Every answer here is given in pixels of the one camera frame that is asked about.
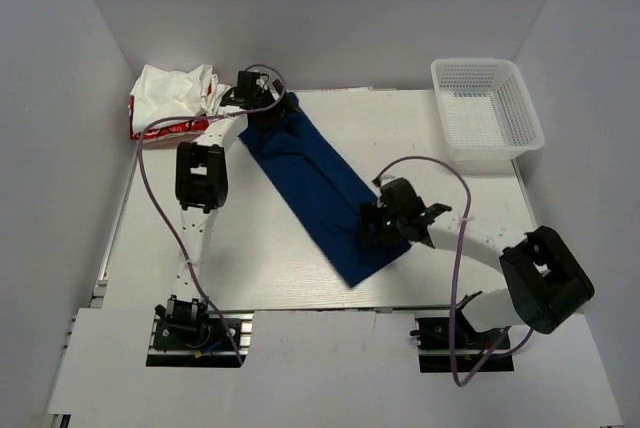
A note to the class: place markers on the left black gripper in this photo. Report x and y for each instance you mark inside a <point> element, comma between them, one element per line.
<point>276,115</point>

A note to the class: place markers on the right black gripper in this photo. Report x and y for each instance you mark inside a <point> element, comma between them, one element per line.
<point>371,214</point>

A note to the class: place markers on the blue t shirt with print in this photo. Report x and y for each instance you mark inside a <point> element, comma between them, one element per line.
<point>321,189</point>

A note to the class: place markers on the white and red t shirt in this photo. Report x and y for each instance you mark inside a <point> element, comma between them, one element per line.
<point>165,104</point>

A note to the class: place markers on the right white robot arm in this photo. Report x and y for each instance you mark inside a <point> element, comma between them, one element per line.
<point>545,284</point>

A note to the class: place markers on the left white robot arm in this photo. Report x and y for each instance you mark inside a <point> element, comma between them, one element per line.
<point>202,188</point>

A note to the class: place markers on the white perforated plastic basket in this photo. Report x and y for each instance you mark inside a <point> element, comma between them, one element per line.
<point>485,109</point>

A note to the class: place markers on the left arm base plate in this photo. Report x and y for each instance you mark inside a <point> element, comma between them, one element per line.
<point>204,343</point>

